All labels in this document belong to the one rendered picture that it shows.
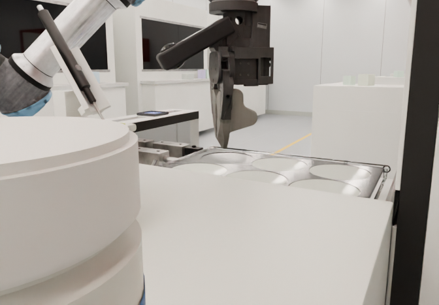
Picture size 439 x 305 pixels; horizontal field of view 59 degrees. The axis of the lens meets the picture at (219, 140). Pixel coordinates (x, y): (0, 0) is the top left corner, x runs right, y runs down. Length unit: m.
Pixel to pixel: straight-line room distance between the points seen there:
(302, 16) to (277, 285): 8.73
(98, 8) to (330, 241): 0.85
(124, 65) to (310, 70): 4.67
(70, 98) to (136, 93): 4.77
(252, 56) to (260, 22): 0.05
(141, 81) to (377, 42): 5.06
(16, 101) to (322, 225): 0.88
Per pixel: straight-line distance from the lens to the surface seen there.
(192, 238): 0.26
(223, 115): 0.55
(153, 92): 5.15
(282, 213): 0.30
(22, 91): 1.04
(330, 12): 8.75
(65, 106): 0.46
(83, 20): 1.02
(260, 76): 0.57
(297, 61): 8.86
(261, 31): 0.58
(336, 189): 0.59
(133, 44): 5.24
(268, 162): 0.73
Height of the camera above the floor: 1.07
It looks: 11 degrees down
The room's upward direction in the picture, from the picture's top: straight up
